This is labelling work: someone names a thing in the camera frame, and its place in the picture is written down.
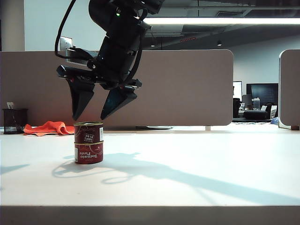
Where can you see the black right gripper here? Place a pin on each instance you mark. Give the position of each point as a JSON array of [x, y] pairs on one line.
[[114, 63]]

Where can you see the red 100% Pure tomato can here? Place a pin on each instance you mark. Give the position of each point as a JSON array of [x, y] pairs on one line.
[[87, 132]]

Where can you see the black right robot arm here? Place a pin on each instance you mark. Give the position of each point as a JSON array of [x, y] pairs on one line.
[[124, 21]]

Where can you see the red Tomato Paste can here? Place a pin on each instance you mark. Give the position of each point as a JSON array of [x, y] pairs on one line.
[[89, 154]]

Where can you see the orange cloth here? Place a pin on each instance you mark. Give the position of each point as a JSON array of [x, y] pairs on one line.
[[51, 129]]

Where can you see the silver monitor stand base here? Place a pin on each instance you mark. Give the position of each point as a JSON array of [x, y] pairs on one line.
[[159, 127]]

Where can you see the wide grey desk divider panel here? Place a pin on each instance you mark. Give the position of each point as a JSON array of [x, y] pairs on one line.
[[182, 89]]

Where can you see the black mesh pen holder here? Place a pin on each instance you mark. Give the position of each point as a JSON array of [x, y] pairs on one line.
[[14, 122]]

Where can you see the white item in pen holder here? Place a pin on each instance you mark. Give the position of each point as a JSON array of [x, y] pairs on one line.
[[9, 105]]

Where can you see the black pendant lamp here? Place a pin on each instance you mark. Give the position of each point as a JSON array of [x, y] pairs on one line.
[[219, 43]]

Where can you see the white-lit computer monitor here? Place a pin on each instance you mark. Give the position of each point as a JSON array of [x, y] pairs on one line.
[[237, 90]]

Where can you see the long white ceiling light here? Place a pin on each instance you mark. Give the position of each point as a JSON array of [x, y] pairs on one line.
[[222, 21]]

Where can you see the black couch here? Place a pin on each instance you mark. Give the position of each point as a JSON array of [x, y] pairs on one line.
[[255, 114]]

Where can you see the large dark screen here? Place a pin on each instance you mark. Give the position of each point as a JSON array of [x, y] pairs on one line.
[[263, 93]]

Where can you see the blue object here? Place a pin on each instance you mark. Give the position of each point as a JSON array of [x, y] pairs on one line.
[[274, 121]]

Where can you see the narrow grey desk divider panel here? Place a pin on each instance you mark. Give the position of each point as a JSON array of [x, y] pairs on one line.
[[290, 89]]

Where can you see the small brown block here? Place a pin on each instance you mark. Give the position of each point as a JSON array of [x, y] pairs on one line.
[[294, 128]]

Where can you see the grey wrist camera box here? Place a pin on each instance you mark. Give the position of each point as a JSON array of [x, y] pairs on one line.
[[78, 57]]

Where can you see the metal wall switch plate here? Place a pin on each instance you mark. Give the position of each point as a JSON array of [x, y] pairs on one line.
[[63, 44]]

